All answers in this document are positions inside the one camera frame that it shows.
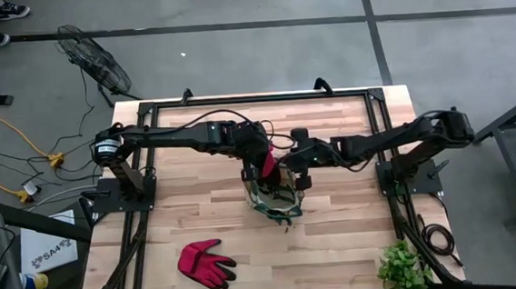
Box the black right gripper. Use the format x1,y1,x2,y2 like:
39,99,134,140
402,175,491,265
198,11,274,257
283,125,338,193

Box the red black gardening glove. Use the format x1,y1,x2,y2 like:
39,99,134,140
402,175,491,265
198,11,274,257
175,237,240,289
257,144,283,182

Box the cream canvas bag green straps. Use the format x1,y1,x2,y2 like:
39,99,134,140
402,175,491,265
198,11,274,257
240,159,308,231

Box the green artificial plant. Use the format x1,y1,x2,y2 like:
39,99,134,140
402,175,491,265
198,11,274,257
374,237,436,289

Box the black floor fan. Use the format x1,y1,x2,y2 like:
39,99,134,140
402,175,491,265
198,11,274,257
53,19,144,112

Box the black metal table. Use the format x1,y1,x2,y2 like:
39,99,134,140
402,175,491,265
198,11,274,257
464,87,516,233

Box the black metal beam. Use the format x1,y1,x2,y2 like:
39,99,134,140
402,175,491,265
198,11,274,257
0,190,94,249

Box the white power adapter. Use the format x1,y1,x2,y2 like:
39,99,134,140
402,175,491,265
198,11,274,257
19,180,39,197

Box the white printed box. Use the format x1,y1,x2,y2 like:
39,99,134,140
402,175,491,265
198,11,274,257
16,209,80,275

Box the yellow blue white object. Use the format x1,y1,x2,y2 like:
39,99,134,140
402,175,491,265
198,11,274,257
18,270,51,289

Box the black aluminium rig frame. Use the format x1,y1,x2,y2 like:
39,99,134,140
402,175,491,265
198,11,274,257
65,69,468,289

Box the coiled black cable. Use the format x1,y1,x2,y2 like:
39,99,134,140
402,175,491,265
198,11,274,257
417,210,464,271

